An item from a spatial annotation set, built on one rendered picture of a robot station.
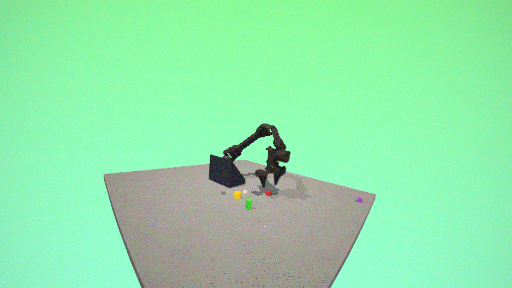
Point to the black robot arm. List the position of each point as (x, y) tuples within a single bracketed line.
[(280, 153)]

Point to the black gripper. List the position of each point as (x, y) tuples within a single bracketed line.
[(262, 174)]

